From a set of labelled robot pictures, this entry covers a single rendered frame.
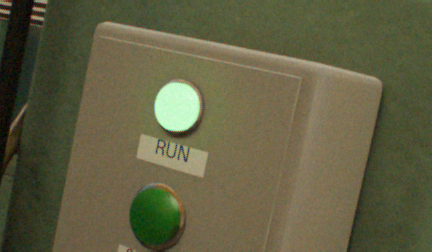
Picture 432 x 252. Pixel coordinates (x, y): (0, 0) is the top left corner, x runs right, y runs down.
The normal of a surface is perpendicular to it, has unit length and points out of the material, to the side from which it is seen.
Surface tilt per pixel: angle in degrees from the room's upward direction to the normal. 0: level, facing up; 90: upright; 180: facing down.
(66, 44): 90
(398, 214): 90
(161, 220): 89
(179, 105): 89
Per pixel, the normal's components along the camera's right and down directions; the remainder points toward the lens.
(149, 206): -0.52, -0.10
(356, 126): 0.82, 0.21
